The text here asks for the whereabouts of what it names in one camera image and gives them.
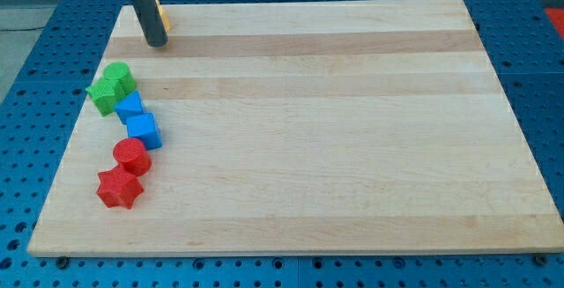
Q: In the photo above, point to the wooden board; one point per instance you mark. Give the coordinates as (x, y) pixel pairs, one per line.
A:
(328, 128)

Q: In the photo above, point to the blue triangle block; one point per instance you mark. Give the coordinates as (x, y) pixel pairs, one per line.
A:
(132, 105)

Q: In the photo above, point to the blue cube block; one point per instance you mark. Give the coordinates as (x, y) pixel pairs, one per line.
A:
(145, 128)

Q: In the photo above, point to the red cylinder block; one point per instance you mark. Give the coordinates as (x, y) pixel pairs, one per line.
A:
(131, 154)

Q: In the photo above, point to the yellow block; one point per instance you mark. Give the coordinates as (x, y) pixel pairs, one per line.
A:
(163, 15)

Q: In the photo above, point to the green cylinder block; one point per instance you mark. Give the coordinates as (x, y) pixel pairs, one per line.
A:
(120, 72)

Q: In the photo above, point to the red star block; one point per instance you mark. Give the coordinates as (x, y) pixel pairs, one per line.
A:
(118, 187)

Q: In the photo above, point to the green star block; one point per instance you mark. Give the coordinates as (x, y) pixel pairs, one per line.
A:
(105, 94)

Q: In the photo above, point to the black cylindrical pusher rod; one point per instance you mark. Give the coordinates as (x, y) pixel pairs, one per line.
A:
(151, 22)

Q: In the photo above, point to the red object at right edge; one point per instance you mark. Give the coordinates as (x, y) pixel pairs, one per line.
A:
(556, 16)

